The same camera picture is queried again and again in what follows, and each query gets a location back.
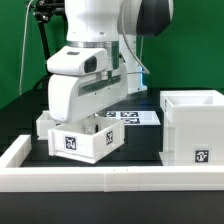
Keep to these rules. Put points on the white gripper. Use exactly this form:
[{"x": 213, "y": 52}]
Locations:
[{"x": 71, "y": 98}]

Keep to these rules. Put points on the white front drawer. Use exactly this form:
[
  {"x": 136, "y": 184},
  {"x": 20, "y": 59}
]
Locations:
[{"x": 71, "y": 140}]

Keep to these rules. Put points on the marker tag sheet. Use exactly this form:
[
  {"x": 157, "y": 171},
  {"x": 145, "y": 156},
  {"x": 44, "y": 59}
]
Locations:
[{"x": 135, "y": 117}]

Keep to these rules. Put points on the black camera stand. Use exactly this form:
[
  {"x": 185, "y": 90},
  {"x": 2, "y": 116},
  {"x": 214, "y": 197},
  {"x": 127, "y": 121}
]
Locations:
[{"x": 51, "y": 22}]

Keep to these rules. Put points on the white drawer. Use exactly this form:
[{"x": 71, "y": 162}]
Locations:
[
  {"x": 71, "y": 140},
  {"x": 43, "y": 124}
]

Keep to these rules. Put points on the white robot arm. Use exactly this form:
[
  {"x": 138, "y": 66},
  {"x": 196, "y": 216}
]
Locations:
[{"x": 89, "y": 73}]

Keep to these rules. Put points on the white drawer cabinet box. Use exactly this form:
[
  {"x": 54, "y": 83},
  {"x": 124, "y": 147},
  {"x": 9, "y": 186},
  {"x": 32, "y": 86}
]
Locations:
[{"x": 193, "y": 127}]

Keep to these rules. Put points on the white fence frame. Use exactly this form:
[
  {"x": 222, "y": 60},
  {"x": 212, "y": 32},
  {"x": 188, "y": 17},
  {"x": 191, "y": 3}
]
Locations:
[{"x": 15, "y": 178}]

